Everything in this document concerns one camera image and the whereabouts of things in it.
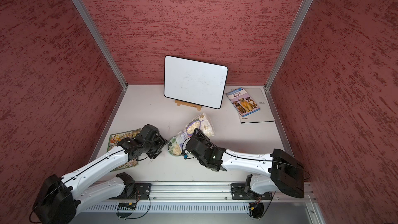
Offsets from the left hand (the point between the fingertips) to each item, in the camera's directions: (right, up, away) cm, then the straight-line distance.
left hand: (166, 148), depth 82 cm
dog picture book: (+49, +24, +25) cm, 60 cm away
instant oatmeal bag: (+19, +15, -6) cm, 25 cm away
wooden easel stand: (+4, +24, +24) cm, 34 cm away
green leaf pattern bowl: (+3, -1, +5) cm, 6 cm away
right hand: (+18, +11, -3) cm, 22 cm away
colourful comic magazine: (-34, +2, +10) cm, 36 cm away
